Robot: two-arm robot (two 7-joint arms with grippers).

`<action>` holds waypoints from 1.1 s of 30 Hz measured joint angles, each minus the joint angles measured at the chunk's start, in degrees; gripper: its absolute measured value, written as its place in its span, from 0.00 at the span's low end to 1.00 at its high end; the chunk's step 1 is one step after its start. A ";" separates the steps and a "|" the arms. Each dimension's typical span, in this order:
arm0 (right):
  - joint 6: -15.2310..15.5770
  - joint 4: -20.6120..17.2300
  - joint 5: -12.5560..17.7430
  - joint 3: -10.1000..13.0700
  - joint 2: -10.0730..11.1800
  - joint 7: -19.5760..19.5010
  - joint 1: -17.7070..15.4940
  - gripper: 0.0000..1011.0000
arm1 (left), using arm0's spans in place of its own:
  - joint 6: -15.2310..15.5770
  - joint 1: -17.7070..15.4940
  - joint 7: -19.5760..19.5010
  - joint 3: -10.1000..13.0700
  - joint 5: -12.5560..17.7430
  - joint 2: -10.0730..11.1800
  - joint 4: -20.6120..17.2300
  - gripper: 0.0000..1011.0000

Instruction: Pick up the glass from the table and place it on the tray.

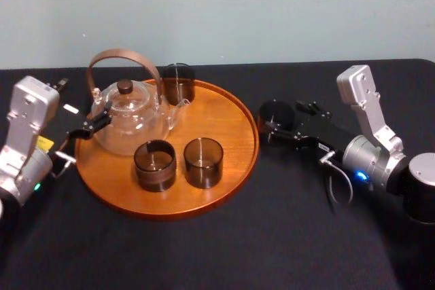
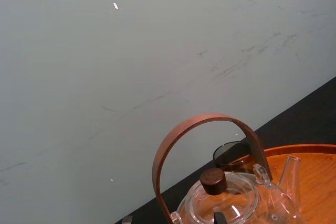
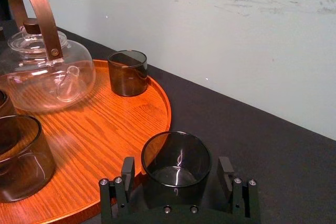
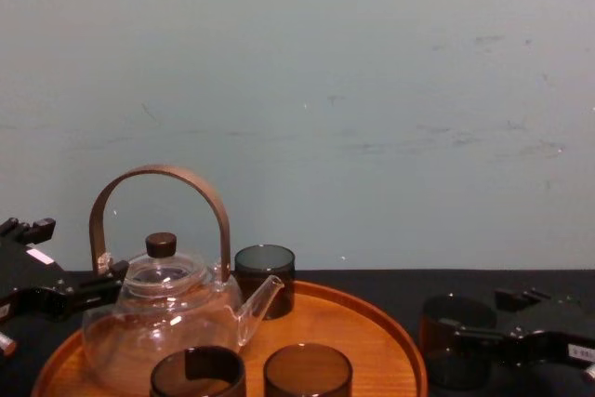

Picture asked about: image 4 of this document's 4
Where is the glass lid with dark knob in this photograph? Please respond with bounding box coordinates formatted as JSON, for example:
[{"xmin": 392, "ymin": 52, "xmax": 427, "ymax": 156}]
[{"xmin": 123, "ymin": 231, "xmax": 213, "ymax": 290}]

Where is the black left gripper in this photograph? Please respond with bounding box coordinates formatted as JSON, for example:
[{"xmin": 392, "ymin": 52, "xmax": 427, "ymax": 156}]
[{"xmin": 0, "ymin": 217, "xmax": 130, "ymax": 324}]

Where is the round wooden tray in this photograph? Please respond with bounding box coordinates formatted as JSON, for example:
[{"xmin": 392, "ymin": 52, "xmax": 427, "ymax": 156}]
[{"xmin": 30, "ymin": 277, "xmax": 430, "ymax": 397}]

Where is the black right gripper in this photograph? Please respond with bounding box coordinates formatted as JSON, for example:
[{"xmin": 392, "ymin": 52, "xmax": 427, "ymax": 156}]
[{"xmin": 438, "ymin": 287, "xmax": 595, "ymax": 373}]

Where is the left gripper cable silver plug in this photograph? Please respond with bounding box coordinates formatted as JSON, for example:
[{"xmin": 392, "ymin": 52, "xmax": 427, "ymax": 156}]
[{"xmin": 0, "ymin": 332, "xmax": 19, "ymax": 358}]

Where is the black table cloth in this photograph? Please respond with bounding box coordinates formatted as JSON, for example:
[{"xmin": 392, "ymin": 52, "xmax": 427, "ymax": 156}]
[{"xmin": 0, "ymin": 268, "xmax": 595, "ymax": 397}]

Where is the smoky brown glass cup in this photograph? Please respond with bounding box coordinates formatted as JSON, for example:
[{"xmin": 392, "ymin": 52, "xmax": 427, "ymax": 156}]
[
  {"xmin": 232, "ymin": 244, "xmax": 298, "ymax": 322},
  {"xmin": 262, "ymin": 342, "xmax": 354, "ymax": 397},
  {"xmin": 417, "ymin": 293, "xmax": 499, "ymax": 390},
  {"xmin": 149, "ymin": 345, "xmax": 248, "ymax": 397}
]

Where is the glass teapot with wooden handle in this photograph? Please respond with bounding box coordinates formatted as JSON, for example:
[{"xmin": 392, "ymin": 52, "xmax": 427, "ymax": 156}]
[{"xmin": 82, "ymin": 164, "xmax": 285, "ymax": 385}]

